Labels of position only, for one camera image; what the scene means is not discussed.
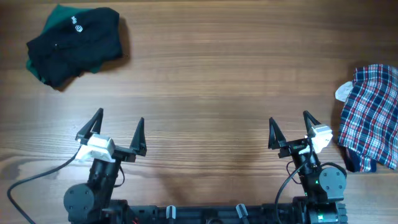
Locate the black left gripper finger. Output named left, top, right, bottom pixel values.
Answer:
left=129, top=117, right=147, bottom=156
left=75, top=108, right=103, bottom=141

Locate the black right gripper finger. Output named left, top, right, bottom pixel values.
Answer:
left=303, top=111, right=320, bottom=134
left=268, top=117, right=287, bottom=149

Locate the black garment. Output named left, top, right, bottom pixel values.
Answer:
left=26, top=7, right=123, bottom=89

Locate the green cloth bag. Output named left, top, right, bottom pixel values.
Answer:
left=25, top=4, right=103, bottom=85

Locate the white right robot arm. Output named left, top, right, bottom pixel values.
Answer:
left=268, top=111, right=348, bottom=223

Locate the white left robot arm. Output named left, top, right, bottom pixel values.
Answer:
left=63, top=108, right=147, bottom=223

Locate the white cloth piece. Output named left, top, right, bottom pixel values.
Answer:
left=335, top=81, right=353, bottom=102

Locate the plaid checkered cloth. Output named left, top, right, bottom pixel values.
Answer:
left=337, top=64, right=397, bottom=172

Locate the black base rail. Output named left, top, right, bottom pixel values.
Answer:
left=110, top=202, right=348, bottom=224

